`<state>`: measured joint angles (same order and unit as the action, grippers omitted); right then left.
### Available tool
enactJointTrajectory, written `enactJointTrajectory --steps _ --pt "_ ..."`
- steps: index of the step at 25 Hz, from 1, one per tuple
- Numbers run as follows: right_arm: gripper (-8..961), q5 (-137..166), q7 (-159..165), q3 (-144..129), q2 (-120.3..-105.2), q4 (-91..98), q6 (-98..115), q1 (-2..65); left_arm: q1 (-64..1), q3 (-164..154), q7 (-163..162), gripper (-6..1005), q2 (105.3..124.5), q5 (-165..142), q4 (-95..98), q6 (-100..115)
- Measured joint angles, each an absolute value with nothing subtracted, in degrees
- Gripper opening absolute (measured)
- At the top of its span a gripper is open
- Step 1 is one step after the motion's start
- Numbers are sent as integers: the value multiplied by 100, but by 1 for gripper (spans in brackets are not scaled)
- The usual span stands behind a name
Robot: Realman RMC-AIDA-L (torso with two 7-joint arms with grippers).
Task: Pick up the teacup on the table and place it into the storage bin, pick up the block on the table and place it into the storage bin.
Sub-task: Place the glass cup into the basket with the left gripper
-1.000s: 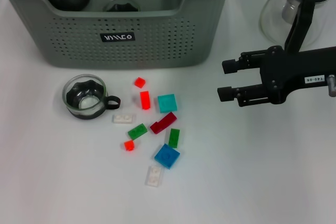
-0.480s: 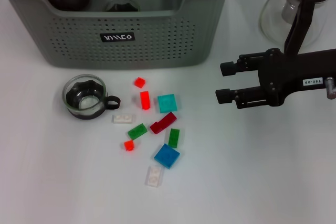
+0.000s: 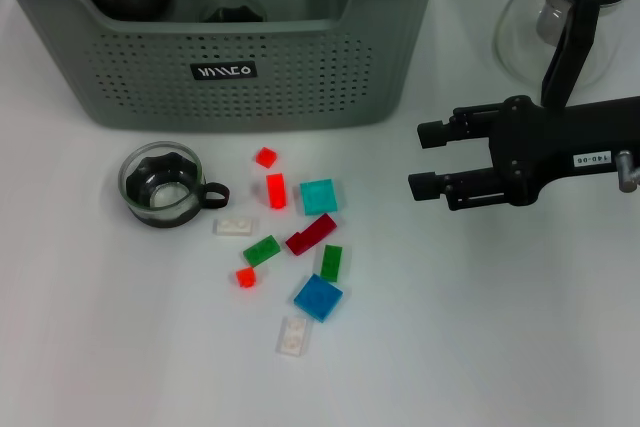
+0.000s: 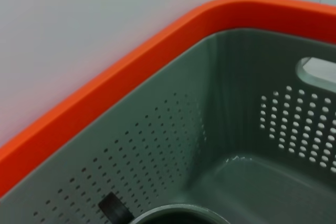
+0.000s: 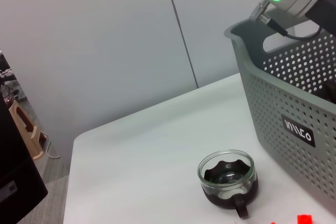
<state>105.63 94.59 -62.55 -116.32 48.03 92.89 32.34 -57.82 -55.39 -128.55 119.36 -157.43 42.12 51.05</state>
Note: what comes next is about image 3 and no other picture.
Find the glass teacup with black sleeve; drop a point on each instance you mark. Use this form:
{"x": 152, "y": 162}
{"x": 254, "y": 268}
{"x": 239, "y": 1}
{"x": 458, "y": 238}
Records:
{"x": 232, "y": 12}
{"x": 160, "y": 192}

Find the grey-green perforated storage bin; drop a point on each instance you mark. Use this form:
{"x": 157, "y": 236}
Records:
{"x": 300, "y": 72}

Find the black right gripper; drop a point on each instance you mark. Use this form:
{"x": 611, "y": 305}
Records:
{"x": 560, "y": 147}

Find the dark red building block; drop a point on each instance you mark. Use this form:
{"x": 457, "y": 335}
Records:
{"x": 312, "y": 234}

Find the small red building block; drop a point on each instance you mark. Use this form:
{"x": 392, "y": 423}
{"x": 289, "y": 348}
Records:
{"x": 245, "y": 278}
{"x": 266, "y": 157}

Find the white two-stud building block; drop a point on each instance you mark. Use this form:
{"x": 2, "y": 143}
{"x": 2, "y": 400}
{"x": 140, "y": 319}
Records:
{"x": 292, "y": 337}
{"x": 234, "y": 227}

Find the blue square building block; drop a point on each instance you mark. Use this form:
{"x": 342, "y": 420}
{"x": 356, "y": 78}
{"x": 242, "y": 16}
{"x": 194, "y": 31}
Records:
{"x": 318, "y": 297}

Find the teal square building block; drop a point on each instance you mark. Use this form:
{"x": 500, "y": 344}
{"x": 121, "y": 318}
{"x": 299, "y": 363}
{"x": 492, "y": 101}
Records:
{"x": 318, "y": 197}

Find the long orange-red building block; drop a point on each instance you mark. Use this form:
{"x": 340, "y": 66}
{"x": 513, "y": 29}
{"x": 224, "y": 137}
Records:
{"x": 276, "y": 191}

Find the green building block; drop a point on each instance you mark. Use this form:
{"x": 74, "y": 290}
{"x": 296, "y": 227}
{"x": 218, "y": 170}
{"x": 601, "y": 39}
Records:
{"x": 262, "y": 250}
{"x": 331, "y": 263}

